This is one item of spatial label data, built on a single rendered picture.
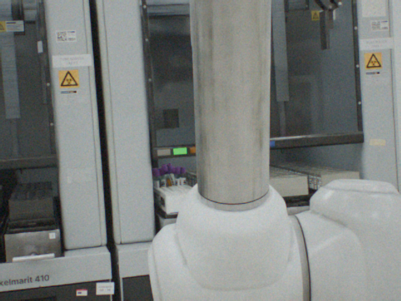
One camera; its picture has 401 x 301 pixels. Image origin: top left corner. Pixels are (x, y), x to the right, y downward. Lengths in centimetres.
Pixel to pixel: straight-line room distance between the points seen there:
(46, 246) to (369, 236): 114
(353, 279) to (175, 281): 24
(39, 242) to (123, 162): 31
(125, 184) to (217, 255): 113
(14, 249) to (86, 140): 34
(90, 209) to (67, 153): 16
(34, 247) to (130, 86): 49
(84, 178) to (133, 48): 37
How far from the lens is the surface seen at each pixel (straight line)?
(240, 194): 107
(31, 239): 212
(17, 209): 218
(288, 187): 228
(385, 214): 116
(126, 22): 221
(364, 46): 237
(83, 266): 213
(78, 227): 220
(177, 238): 113
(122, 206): 221
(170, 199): 217
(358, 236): 115
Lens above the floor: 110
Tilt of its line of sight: 3 degrees down
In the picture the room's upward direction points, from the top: 4 degrees counter-clockwise
